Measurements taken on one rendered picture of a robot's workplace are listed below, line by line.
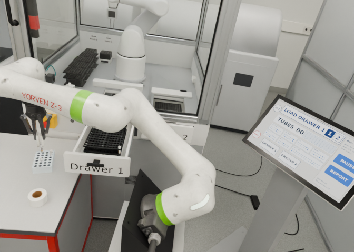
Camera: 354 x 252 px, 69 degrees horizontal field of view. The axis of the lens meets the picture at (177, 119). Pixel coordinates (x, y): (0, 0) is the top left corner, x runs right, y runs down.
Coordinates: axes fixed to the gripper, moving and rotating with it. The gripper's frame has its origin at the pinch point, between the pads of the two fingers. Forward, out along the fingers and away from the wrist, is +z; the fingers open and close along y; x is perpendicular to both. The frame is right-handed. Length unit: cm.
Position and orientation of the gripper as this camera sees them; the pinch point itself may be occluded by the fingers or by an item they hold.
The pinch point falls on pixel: (40, 139)
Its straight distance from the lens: 139.2
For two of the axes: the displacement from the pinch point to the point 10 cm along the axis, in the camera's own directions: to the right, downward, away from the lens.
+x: 2.7, 5.3, -8.0
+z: -1.5, 8.5, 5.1
